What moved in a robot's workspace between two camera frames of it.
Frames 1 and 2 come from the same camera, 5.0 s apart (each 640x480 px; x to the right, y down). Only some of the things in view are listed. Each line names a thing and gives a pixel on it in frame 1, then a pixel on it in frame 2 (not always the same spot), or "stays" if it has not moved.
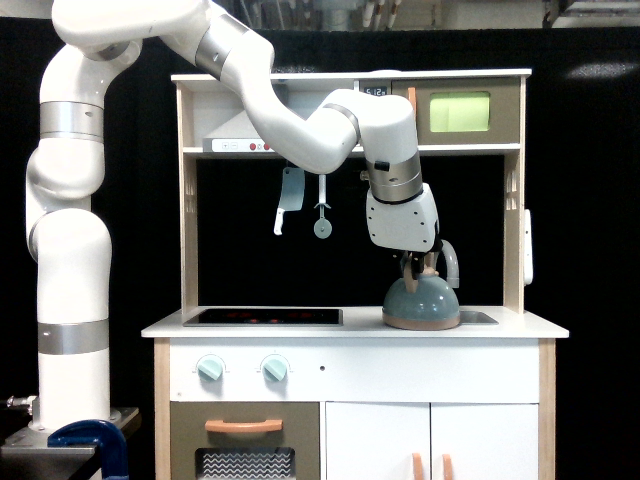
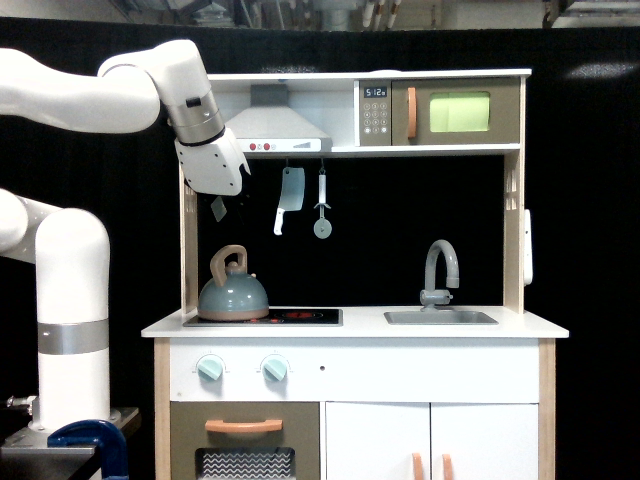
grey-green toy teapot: (425, 304) -> (233, 294)
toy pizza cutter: (323, 227) stays
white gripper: (409, 225) -> (213, 167)
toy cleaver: (291, 195) stays
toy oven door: (245, 440) stays
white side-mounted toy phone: (528, 275) stays
